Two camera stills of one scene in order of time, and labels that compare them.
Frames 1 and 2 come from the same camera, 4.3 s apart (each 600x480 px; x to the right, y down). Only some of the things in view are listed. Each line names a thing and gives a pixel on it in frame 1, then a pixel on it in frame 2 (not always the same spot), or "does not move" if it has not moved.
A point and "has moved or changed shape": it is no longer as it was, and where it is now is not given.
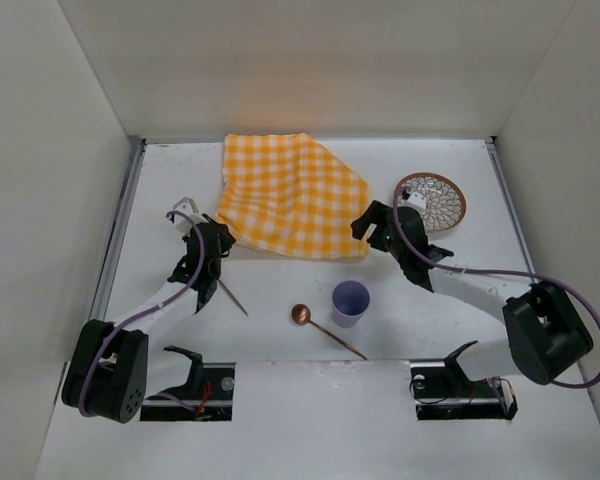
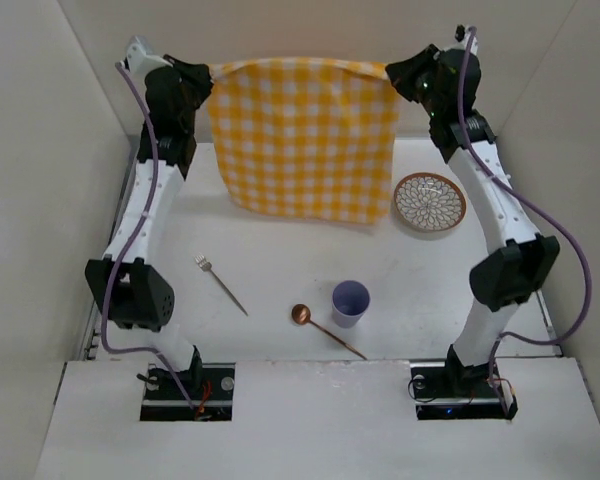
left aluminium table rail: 102,297 does not move
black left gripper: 220,238 -> 191,77
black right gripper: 371,226 -> 412,73
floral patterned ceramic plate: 446,202 does not move
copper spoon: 301,314 does not move
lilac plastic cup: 350,300 does not move
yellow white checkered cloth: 285,193 has moved or changed shape
